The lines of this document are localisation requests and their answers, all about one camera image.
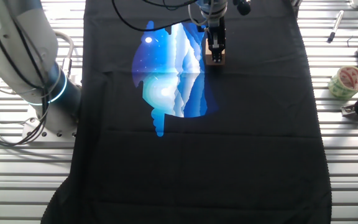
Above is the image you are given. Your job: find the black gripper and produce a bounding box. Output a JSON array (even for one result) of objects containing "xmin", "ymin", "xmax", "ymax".
[{"xmin": 203, "ymin": 18, "xmax": 227, "ymax": 63}]

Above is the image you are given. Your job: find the small wooden block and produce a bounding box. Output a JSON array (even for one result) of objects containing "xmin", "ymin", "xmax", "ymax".
[{"xmin": 204, "ymin": 39, "xmax": 226, "ymax": 67}]

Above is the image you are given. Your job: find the silver marker pen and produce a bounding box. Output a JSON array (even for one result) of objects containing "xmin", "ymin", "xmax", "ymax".
[{"xmin": 326, "ymin": 10, "xmax": 344, "ymax": 44}]

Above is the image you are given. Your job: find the clear tape roll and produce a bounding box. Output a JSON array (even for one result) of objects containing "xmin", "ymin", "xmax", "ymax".
[{"xmin": 327, "ymin": 65, "xmax": 358, "ymax": 101}]

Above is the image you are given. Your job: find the black cloth with blue print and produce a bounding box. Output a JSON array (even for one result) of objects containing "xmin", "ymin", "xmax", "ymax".
[{"xmin": 40, "ymin": 0, "xmax": 334, "ymax": 224}]

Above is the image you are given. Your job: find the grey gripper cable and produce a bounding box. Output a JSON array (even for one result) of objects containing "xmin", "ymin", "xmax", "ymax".
[{"xmin": 187, "ymin": 0, "xmax": 214, "ymax": 28}]

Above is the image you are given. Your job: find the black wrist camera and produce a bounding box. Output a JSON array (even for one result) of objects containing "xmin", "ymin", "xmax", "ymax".
[{"xmin": 232, "ymin": 0, "xmax": 252, "ymax": 17}]

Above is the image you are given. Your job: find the thin black cable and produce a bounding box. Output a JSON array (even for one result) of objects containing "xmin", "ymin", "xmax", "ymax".
[{"xmin": 140, "ymin": 0, "xmax": 200, "ymax": 10}]

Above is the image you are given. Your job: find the thick black cable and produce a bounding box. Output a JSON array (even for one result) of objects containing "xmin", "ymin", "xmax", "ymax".
[{"xmin": 111, "ymin": 0, "xmax": 206, "ymax": 33}]

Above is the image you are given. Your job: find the grey hose with metal connector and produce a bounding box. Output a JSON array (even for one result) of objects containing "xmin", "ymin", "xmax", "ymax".
[{"xmin": 53, "ymin": 30, "xmax": 75, "ymax": 78}]

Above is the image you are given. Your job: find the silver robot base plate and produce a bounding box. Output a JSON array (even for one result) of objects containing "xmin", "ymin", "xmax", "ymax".
[{"xmin": 22, "ymin": 107, "xmax": 79, "ymax": 147}]

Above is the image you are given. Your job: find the black looped base cable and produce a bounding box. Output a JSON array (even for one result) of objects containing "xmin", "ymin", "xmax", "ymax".
[{"xmin": 0, "ymin": 9, "xmax": 51, "ymax": 147}]

